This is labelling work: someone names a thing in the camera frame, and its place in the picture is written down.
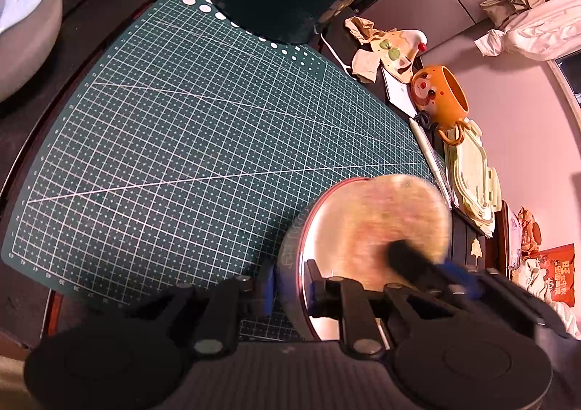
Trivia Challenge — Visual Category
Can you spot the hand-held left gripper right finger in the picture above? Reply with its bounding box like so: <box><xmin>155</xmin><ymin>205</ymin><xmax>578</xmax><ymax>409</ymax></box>
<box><xmin>305</xmin><ymin>259</ymin><xmax>457</xmax><ymax>356</ymax></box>

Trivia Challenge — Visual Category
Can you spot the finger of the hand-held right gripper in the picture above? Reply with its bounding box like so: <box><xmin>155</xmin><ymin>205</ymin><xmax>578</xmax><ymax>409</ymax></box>
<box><xmin>386</xmin><ymin>240</ymin><xmax>483</xmax><ymax>302</ymax></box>

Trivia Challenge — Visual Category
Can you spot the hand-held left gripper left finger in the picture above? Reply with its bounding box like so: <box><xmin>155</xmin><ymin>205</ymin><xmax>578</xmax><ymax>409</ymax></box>
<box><xmin>118</xmin><ymin>262</ymin><xmax>277</xmax><ymax>356</ymax></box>

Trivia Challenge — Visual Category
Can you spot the white bowl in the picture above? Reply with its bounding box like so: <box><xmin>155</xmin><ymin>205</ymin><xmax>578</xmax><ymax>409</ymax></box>
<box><xmin>276</xmin><ymin>176</ymin><xmax>455</xmax><ymax>342</ymax></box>

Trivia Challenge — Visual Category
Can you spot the pale yellow sponge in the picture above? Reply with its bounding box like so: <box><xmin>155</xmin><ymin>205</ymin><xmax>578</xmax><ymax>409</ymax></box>
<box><xmin>363</xmin><ymin>174</ymin><xmax>452</xmax><ymax>265</ymax></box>

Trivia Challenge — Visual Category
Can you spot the red printed packet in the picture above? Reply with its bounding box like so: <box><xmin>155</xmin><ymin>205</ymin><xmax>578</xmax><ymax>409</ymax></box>
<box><xmin>529</xmin><ymin>243</ymin><xmax>577</xmax><ymax>306</ymax></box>

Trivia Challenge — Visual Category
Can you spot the brown plush toy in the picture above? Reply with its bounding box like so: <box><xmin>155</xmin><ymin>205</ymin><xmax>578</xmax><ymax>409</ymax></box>
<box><xmin>517</xmin><ymin>207</ymin><xmax>543</xmax><ymax>252</ymax></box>

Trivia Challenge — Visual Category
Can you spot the light green container lid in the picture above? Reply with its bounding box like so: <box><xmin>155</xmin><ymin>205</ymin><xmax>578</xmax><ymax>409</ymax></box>
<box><xmin>442</xmin><ymin>138</ymin><xmax>504</xmax><ymax>239</ymax></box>
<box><xmin>447</xmin><ymin>119</ymin><xmax>502</xmax><ymax>222</ymax></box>

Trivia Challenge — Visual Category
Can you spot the clear silver pen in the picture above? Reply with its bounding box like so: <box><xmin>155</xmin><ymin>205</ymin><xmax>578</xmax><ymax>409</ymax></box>
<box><xmin>431</xmin><ymin>151</ymin><xmax>455</xmax><ymax>211</ymax></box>

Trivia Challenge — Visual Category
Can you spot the white pen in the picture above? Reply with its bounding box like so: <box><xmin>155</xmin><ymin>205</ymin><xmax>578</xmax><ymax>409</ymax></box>
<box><xmin>409</xmin><ymin>116</ymin><xmax>448</xmax><ymax>206</ymax></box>

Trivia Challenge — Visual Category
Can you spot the orange bear mug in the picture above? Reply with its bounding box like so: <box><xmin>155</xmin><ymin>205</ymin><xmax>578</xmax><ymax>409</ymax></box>
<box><xmin>411</xmin><ymin>65</ymin><xmax>470</xmax><ymax>145</ymax></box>

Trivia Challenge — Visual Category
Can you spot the white card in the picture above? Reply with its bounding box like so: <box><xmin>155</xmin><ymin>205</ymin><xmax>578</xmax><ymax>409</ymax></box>
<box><xmin>381</xmin><ymin>67</ymin><xmax>418</xmax><ymax>118</ymax></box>

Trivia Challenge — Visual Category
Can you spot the green cutting mat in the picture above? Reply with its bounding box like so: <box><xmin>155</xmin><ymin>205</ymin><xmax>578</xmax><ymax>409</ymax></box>
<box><xmin>0</xmin><ymin>0</ymin><xmax>443</xmax><ymax>340</ymax></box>

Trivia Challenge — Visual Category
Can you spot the cone mountain figurine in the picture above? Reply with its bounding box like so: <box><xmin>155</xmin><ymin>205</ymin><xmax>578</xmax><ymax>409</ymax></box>
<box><xmin>370</xmin><ymin>29</ymin><xmax>428</xmax><ymax>81</ymax></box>

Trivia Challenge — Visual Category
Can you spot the white cord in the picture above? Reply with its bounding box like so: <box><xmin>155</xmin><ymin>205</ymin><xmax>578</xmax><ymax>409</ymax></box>
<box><xmin>318</xmin><ymin>26</ymin><xmax>359</xmax><ymax>75</ymax></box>

